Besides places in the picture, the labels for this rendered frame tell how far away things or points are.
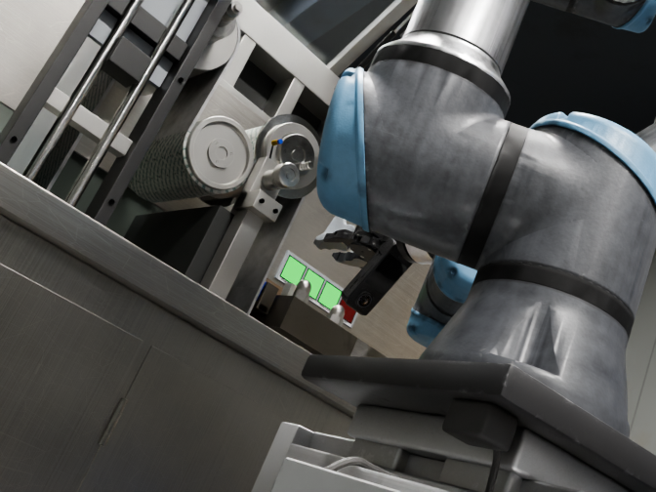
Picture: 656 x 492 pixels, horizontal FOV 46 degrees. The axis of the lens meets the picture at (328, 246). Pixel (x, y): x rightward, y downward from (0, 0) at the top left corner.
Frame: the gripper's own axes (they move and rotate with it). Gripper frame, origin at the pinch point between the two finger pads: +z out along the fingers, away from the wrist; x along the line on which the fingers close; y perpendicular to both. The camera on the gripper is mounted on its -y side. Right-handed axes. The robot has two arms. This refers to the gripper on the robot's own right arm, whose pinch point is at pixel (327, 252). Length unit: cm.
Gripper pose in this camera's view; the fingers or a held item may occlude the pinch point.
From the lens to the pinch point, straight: 123.5
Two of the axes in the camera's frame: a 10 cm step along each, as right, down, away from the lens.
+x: -6.9, -5.0, -5.2
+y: 3.9, -8.6, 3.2
